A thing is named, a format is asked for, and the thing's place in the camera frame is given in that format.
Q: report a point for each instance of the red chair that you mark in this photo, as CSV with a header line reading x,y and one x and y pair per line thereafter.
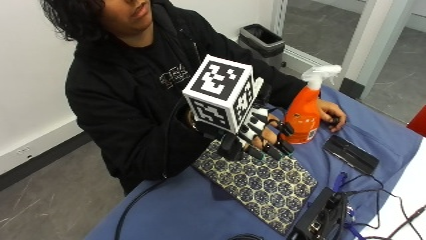
x,y
418,121

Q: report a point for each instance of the grey trash bin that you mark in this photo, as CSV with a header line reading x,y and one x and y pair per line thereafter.
x,y
261,43

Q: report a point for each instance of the white wall outlet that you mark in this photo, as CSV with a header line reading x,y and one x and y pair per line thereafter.
x,y
23,151

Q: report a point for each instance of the patterned flat pad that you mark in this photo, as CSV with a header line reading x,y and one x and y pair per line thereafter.
x,y
261,186

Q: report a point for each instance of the the person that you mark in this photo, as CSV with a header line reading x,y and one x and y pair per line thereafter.
x,y
128,100

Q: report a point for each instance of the orange spray bottle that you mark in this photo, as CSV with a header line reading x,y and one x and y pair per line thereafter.
x,y
303,113

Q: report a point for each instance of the blue tablecloth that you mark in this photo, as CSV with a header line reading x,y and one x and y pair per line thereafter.
x,y
200,213

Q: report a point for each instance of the black round object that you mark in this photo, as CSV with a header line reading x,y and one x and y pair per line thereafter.
x,y
245,237

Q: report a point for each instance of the black flat phone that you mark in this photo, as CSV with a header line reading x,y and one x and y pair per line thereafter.
x,y
350,154

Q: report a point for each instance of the grey glass partition frame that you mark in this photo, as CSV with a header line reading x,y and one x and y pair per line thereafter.
x,y
377,33

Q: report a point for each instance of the white cube with black markers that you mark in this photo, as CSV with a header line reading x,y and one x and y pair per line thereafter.
x,y
217,83

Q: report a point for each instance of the black electronics box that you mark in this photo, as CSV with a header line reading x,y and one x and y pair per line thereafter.
x,y
319,216

